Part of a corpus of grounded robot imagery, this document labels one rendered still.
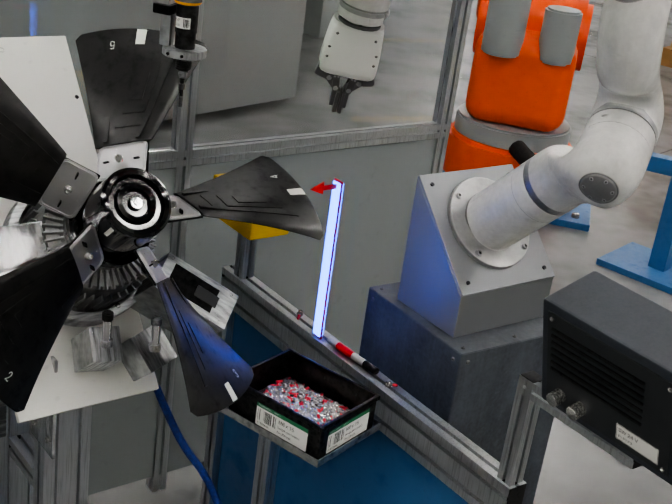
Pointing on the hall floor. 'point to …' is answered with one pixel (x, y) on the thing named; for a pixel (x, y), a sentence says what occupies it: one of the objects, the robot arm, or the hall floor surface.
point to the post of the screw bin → (265, 471)
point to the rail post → (215, 430)
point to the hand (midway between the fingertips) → (338, 99)
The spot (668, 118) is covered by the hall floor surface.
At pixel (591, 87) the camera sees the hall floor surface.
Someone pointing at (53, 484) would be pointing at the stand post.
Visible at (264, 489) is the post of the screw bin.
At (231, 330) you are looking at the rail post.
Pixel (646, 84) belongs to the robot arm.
